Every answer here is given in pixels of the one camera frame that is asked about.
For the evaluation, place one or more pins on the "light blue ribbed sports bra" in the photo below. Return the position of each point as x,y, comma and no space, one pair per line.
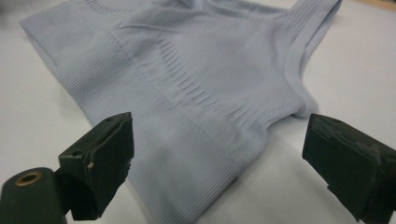
193,93

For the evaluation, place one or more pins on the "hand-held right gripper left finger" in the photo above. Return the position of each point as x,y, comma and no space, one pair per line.
99,168

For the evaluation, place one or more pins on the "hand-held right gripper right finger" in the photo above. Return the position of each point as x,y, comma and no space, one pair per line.
348,165

